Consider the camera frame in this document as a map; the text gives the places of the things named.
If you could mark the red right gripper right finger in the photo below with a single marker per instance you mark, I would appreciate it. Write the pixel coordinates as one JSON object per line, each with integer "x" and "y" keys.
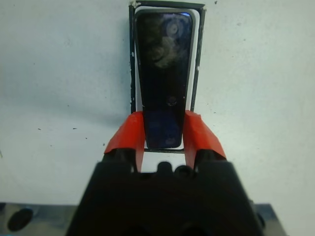
{"x": 197, "y": 132}

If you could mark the black box base white insert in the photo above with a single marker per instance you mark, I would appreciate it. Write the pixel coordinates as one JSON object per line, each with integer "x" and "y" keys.
{"x": 132, "y": 73}

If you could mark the black camera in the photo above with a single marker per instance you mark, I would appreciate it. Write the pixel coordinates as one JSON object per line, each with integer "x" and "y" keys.
{"x": 162, "y": 81}

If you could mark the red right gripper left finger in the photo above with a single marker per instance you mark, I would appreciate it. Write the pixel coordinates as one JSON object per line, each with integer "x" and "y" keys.
{"x": 130, "y": 132}

